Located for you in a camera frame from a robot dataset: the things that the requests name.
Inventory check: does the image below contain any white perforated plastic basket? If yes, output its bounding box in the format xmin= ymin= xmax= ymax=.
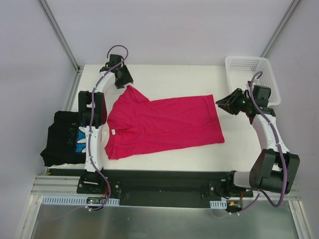
xmin=225 ymin=56 xmax=282 ymax=108

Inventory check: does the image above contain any white red folded shirt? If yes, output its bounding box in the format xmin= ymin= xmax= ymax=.
xmin=47 ymin=163 xmax=85 ymax=170

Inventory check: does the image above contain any white slotted cable duct right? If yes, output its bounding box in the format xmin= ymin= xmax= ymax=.
xmin=209 ymin=200 xmax=227 ymax=210

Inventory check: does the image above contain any pink t shirt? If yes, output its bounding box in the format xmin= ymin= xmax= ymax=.
xmin=105 ymin=86 xmax=225 ymax=160

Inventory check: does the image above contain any white slotted cable duct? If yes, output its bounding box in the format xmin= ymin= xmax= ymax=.
xmin=209 ymin=200 xmax=227 ymax=210
xmin=41 ymin=196 xmax=120 ymax=207

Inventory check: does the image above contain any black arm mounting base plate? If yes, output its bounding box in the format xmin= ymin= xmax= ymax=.
xmin=48 ymin=169 xmax=253 ymax=208

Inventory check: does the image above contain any aluminium frame rail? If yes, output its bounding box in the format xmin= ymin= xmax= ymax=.
xmin=31 ymin=175 xmax=83 ymax=194

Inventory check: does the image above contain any white slotted cable duct left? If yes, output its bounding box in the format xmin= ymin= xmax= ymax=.
xmin=41 ymin=196 xmax=120 ymax=207

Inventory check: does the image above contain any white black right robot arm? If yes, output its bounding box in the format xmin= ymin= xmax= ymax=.
xmin=216 ymin=85 xmax=300 ymax=197

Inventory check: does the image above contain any black folded t shirt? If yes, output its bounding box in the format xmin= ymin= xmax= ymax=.
xmin=40 ymin=111 xmax=86 ymax=167

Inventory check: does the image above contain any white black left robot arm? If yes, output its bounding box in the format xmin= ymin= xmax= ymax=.
xmin=78 ymin=54 xmax=133 ymax=194

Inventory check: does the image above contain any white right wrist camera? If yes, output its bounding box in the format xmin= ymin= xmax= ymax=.
xmin=246 ymin=81 xmax=253 ymax=90

